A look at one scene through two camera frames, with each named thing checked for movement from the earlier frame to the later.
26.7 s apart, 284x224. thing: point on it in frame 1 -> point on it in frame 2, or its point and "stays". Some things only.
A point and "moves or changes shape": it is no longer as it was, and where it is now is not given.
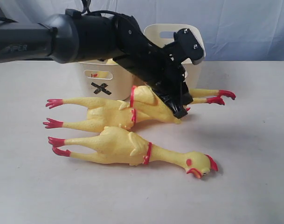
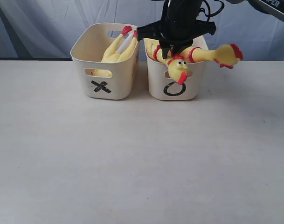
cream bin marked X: x=107 y=80 stays
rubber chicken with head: x=116 y=145 -> x=228 y=56
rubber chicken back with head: x=143 y=105 moves or changes shape
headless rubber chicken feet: x=144 y=105 moves or changes shape
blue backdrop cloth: x=233 y=30 stays
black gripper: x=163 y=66 -> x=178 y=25
